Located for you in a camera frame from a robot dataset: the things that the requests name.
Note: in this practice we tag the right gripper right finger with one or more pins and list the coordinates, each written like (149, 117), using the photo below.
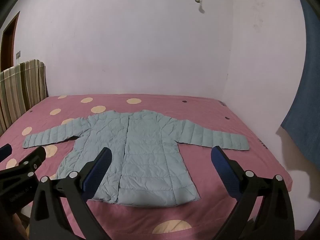
(263, 208)

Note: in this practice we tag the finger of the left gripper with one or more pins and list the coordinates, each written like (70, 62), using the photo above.
(19, 183)
(5, 151)

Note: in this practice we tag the pink polka dot bedsheet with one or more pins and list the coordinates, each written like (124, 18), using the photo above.
(196, 220)

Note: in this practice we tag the brown wooden door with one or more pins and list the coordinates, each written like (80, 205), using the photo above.
(7, 44)

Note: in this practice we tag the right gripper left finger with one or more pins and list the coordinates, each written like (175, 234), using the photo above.
(48, 218)

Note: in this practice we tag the striped headboard cover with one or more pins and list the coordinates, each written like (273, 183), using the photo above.
(22, 87)

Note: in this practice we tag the blue hanging curtain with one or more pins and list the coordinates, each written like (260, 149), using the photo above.
(302, 121)

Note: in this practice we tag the wall light switch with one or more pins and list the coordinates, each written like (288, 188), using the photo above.
(18, 55)

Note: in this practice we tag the light blue puffer jacket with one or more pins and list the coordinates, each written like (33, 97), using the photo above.
(147, 169)

